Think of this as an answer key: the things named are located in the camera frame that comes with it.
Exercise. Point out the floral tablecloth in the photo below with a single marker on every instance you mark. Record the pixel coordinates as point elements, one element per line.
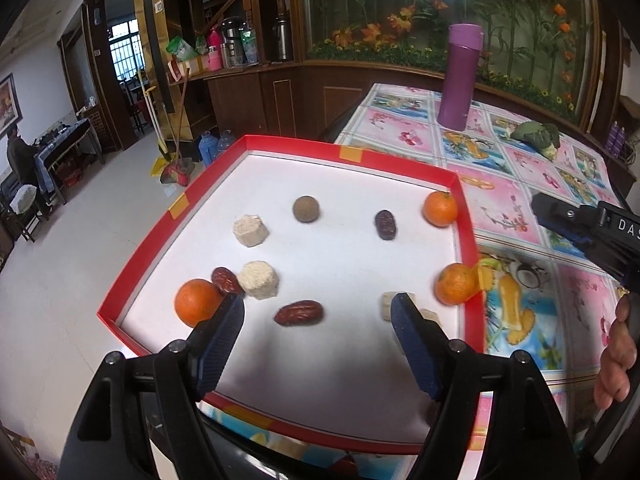
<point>505,200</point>

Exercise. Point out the orange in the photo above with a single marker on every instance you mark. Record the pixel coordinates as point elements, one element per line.
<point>440,208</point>
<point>452,285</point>
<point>195,302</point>

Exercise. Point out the clear plastic bottle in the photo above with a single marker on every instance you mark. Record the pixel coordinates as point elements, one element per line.
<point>251,46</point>

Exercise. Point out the barred window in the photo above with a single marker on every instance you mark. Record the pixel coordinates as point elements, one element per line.
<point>124,52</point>

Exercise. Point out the red boxes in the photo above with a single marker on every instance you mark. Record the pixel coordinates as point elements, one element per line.
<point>192,67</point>

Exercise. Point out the blue thermos jug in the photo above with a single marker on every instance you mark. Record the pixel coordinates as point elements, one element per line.
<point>207,149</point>

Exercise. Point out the black thermos pot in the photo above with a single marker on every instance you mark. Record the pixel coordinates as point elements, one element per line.
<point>232,42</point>

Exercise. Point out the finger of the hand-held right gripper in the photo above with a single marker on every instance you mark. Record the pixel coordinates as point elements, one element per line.
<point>570,237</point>
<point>565,212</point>

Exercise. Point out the grey dustpan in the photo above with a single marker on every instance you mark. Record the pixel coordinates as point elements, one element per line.
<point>187,167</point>

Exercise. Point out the white bag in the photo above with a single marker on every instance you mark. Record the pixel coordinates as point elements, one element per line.
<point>24,198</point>

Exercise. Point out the purple bottles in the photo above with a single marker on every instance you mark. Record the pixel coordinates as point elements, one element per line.
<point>616,140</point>

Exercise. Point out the red cardboard tray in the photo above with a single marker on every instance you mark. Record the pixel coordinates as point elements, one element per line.
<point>340,260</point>

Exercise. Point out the purple thermos bottle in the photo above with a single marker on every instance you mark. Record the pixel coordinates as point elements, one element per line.
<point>460,80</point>

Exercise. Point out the red broom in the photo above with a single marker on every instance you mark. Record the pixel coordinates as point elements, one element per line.
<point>179,175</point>

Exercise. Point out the green bag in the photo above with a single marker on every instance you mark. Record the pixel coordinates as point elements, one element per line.
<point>181,49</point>

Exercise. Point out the brown longan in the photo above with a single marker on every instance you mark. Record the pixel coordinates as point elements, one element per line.
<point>305,208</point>

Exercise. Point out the wrinkled red date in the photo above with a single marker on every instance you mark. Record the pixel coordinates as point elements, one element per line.
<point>298,313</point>
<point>385,224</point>
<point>225,280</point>

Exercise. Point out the pink bottle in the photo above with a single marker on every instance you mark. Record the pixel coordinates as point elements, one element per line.
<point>214,52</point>

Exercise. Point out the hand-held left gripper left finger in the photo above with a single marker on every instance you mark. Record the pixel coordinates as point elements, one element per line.
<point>220,345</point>

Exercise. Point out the dark table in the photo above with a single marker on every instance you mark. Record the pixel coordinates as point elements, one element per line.
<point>67,135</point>

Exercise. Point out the framed wall picture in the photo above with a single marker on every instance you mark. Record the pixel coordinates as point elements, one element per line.
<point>9,105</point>

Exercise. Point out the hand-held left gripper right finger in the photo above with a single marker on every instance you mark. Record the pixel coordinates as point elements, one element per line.
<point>417,345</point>

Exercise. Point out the green leafy vegetable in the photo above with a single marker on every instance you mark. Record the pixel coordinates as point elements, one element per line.
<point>532,132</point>

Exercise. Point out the floral painted glass panel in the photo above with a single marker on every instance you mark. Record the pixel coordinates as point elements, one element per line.
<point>400,0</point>

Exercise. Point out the wooden chair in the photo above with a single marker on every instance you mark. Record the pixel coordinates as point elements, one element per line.
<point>15,222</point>

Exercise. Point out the beige cake piece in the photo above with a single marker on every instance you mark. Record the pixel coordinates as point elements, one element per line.
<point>257,280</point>
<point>250,230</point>
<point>387,305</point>

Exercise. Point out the yellow broom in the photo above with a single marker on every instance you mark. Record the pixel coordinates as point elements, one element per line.
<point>161,162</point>

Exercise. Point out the steel thermos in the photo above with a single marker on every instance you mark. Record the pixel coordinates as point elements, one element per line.
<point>283,37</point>

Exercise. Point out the person's right hand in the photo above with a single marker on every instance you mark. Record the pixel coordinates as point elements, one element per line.
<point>620,355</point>

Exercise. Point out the wooden cabinet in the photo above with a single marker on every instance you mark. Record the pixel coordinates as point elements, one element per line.
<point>285,100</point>

